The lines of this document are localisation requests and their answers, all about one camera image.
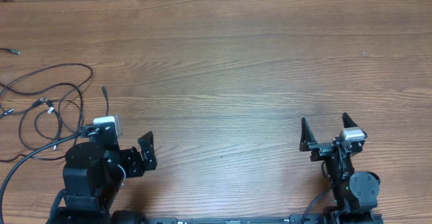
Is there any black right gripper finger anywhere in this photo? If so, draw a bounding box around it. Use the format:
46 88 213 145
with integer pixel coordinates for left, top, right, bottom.
342 112 358 128
299 117 317 152

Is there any black cable bundle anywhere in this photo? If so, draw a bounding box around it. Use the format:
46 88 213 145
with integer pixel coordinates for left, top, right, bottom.
0 47 84 151

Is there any black long usb cable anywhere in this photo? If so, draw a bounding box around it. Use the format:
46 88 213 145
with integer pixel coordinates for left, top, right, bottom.
0 63 111 134

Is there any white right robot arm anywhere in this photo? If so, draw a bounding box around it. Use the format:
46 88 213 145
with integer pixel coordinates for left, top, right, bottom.
299 113 383 223

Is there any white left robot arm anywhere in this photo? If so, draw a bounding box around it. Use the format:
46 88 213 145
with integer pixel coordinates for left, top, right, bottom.
47 130 157 224

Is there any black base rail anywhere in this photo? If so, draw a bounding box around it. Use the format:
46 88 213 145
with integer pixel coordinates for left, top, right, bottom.
142 213 384 224

